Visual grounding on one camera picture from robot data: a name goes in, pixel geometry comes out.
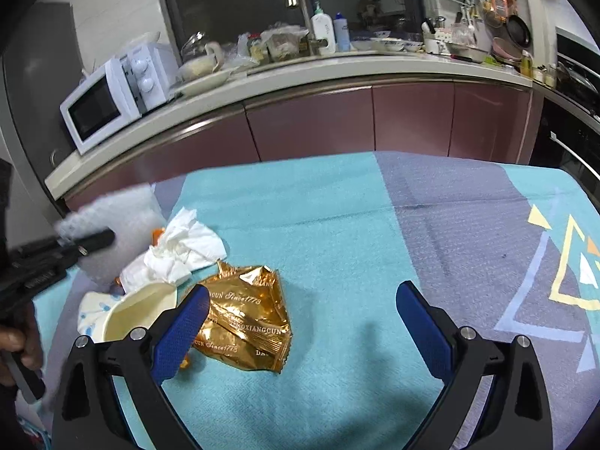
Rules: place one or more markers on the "grey refrigerator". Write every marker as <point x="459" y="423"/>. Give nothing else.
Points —
<point x="37" y="79"/>

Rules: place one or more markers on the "metal bowl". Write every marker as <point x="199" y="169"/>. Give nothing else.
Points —
<point x="466" y="50"/>

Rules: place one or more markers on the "glass jar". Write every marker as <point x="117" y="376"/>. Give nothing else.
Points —
<point x="194" y="46"/>

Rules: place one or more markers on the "white utensil holder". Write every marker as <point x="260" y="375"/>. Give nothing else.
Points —
<point x="433" y="44"/>

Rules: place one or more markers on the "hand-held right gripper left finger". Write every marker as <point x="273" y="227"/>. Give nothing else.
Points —
<point x="183" y="333"/>

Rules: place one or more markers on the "white microwave oven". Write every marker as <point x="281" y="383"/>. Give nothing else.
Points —
<point x="93" y="108"/>

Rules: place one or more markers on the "black built-in oven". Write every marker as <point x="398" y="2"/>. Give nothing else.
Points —
<point x="562" y="136"/>

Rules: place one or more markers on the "person's left hand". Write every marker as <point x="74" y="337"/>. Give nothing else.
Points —
<point x="23" y="342"/>

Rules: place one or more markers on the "gold foil snack bag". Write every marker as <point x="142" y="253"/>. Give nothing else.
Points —
<point x="248" y="318"/>

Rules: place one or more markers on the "black frying pan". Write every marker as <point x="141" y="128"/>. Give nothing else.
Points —
<point x="519" y="32"/>

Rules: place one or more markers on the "white tissue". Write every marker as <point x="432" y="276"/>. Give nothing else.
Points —
<point x="187" y="243"/>
<point x="140" y="272"/>

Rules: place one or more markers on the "black range hood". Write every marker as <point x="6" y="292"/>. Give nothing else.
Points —
<point x="576" y="51"/>

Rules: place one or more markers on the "white kitchen counter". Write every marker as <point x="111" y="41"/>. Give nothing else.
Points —
<point x="328" y="68"/>

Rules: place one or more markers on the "clear plastic container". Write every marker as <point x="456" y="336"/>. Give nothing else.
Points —
<point x="281" y="47"/>

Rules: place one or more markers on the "blue patterned bowl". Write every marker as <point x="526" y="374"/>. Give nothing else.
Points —
<point x="380" y="35"/>
<point x="390" y="46"/>
<point x="412" y="47"/>

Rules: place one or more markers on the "teal striped table cloth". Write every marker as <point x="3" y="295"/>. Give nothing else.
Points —
<point x="328" y="243"/>

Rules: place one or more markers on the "white pump bottle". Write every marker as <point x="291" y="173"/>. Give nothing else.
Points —
<point x="324" y="33"/>

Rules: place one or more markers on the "metal kitchen faucet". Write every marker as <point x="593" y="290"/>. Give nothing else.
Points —
<point x="304" y="14"/>

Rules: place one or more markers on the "white plate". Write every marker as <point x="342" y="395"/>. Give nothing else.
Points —
<point x="206" y="82"/>

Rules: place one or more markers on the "yellow oil bottle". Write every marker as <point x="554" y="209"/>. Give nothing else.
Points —
<point x="527" y="65"/>

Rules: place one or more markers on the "white foam fruit net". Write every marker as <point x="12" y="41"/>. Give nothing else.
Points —
<point x="126" y="215"/>

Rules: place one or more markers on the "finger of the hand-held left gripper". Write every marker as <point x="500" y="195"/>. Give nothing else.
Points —
<point x="96" y="239"/>

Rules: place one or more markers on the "pink lower cabinets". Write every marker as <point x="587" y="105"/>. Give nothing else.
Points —
<point x="318" y="122"/>

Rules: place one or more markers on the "pink basin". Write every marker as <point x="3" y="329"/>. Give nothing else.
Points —
<point x="506" y="51"/>

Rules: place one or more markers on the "blue bottle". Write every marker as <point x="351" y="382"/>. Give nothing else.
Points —
<point x="342" y="33"/>

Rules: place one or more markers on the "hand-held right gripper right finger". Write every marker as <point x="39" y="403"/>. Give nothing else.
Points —
<point x="422" y="333"/>

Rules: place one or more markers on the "white dotted paper cup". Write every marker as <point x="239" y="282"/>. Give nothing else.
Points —
<point x="136" y="307"/>

